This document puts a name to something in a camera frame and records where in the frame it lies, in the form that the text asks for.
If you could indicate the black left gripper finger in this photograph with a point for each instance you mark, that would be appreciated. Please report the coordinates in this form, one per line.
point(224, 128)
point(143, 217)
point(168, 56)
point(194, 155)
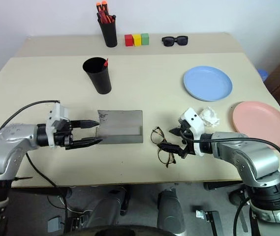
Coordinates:
point(86, 142)
point(85, 124)

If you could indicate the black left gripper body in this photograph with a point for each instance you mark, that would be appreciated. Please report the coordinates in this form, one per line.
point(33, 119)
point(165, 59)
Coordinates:
point(63, 134)

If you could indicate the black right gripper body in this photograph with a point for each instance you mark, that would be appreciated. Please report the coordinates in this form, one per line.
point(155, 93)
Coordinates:
point(188, 137)

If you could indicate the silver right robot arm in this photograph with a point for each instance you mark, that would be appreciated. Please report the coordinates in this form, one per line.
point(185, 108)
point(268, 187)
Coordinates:
point(253, 157)

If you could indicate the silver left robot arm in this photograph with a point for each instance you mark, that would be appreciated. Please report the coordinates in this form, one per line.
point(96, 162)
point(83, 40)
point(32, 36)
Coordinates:
point(7, 143)

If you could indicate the wide black cup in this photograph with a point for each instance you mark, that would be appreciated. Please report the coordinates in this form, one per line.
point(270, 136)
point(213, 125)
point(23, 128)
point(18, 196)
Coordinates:
point(101, 81)

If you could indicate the tortoiseshell eyeglasses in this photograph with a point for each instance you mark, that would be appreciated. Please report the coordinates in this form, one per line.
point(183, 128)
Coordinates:
point(158, 137)

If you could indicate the crumpled white tissue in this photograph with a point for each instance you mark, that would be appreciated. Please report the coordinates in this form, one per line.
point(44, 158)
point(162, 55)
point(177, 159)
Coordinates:
point(209, 116)

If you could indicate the grey metal tray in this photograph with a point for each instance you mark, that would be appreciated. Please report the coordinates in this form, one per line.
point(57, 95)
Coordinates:
point(122, 125)

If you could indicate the blue plate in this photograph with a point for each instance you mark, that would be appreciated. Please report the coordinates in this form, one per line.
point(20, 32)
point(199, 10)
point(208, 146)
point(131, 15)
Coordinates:
point(207, 83)

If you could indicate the black table foot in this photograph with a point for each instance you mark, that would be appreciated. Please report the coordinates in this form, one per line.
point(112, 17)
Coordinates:
point(223, 185)

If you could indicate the red marker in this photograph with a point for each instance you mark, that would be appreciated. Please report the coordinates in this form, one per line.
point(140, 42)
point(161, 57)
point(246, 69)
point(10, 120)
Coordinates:
point(104, 17)
point(105, 63)

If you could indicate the dark grey rounded housing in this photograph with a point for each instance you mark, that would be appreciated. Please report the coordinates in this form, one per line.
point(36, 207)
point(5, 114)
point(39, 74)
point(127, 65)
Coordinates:
point(170, 214)
point(107, 209)

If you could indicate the pink plate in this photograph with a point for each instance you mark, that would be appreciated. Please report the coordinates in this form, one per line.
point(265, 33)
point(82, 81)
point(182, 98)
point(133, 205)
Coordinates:
point(265, 125)

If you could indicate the small grey box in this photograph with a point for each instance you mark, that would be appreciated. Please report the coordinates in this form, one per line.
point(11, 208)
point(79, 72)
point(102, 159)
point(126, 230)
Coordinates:
point(54, 225)

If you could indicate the black sunglasses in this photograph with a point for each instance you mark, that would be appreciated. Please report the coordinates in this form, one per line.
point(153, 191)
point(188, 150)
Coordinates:
point(175, 40)

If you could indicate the tall black pen holder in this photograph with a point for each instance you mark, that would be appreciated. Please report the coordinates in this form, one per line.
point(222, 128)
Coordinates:
point(109, 34)

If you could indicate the red block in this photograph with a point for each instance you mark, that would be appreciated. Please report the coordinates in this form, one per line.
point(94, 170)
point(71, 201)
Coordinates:
point(128, 40)

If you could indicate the green block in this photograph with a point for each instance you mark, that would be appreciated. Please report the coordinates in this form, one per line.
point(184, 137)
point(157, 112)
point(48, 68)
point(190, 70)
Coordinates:
point(145, 39)

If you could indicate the yellow block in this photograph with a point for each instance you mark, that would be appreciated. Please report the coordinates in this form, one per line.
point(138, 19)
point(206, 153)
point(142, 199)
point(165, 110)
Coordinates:
point(137, 40)

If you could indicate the orange capped black marker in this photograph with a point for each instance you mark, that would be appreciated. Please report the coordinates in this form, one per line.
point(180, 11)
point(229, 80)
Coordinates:
point(98, 5)
point(103, 3)

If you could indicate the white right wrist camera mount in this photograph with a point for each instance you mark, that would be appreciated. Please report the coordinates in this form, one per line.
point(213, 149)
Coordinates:
point(195, 120)

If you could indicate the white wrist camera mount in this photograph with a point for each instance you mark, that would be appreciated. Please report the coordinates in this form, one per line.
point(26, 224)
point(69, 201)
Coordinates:
point(57, 113)
point(195, 120)

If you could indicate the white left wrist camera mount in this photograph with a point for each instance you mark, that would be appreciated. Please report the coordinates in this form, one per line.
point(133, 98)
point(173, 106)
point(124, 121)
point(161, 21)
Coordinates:
point(57, 113)

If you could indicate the metal bracket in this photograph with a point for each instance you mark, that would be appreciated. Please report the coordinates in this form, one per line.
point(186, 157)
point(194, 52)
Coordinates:
point(207, 216)

